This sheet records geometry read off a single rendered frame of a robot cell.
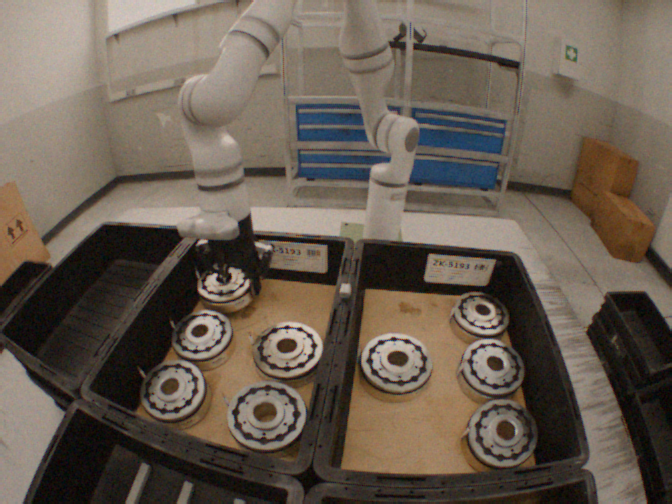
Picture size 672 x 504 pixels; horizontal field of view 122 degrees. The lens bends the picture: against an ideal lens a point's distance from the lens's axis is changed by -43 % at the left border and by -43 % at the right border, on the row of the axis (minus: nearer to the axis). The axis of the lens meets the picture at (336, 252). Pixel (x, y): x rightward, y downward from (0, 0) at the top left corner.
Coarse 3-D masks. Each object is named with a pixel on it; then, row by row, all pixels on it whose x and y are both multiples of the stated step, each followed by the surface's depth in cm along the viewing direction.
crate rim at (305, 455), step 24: (192, 240) 55; (312, 240) 56; (336, 240) 55; (336, 288) 45; (336, 312) 41; (120, 336) 36; (336, 336) 38; (120, 408) 27; (312, 408) 30; (168, 432) 26; (312, 432) 28; (216, 456) 25; (240, 456) 25; (264, 456) 25; (312, 456) 25
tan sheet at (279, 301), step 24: (264, 288) 60; (288, 288) 60; (312, 288) 60; (240, 312) 55; (264, 312) 55; (288, 312) 55; (312, 312) 55; (240, 336) 50; (168, 360) 45; (240, 360) 46; (216, 384) 42; (240, 384) 42; (312, 384) 43; (216, 408) 39; (192, 432) 35; (216, 432) 36; (288, 456) 34
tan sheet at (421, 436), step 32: (384, 320) 53; (416, 320) 53; (448, 320) 53; (448, 352) 47; (448, 384) 42; (352, 416) 39; (384, 416) 39; (416, 416) 38; (448, 416) 38; (352, 448) 35; (384, 448) 35; (416, 448) 34; (448, 448) 34
